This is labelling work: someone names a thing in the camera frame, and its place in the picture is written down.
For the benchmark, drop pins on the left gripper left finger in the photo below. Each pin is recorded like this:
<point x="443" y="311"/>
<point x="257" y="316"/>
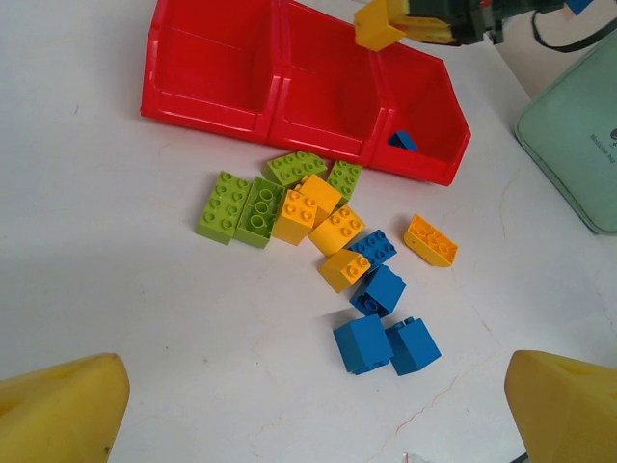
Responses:
<point x="58" y="415"/>

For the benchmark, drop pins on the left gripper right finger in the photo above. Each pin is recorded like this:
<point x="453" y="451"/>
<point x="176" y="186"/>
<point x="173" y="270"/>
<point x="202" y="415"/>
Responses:
<point x="569" y="415"/>

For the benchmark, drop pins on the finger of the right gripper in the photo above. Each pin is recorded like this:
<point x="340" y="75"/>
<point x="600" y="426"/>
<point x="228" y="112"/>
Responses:
<point x="426" y="30"/>
<point x="399" y="7"/>

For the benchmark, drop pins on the blue lego brick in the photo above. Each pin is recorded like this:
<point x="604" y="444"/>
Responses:
<point x="373" y="248"/>
<point x="414" y="347"/>
<point x="361" y="345"/>
<point x="404" y="141"/>
<point x="381" y="289"/>

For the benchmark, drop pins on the yellow curved lego brick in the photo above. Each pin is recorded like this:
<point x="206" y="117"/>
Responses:
<point x="431" y="241"/>

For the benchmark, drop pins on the green two-by-four lego brick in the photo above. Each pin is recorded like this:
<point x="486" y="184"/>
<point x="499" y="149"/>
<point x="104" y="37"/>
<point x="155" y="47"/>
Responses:
<point x="258" y="214"/>
<point x="222" y="207"/>

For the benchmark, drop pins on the mint green zip case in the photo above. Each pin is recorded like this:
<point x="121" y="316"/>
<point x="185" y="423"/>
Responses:
<point x="573" y="144"/>

